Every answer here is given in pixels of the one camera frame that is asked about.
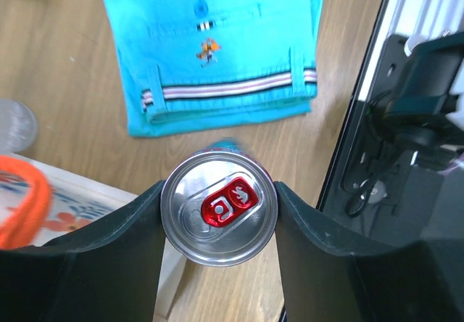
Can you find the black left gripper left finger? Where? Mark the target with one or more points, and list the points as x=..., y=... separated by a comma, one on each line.
x=108, y=270

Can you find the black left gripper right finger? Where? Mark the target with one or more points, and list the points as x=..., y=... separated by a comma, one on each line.
x=331, y=273

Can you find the beige canvas tote bag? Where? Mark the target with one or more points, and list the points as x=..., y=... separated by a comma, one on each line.
x=75, y=203

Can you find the silver can front table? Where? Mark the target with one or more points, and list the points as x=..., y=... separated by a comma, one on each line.
x=219, y=207

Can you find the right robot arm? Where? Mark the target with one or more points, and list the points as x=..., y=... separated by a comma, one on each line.
x=413, y=113

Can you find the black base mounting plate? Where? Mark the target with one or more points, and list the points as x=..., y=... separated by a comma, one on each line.
x=380, y=191

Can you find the teal folded shorts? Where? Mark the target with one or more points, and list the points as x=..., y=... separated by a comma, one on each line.
x=194, y=65

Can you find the aluminium frame rail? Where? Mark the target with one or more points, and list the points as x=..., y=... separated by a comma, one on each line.
x=427, y=18

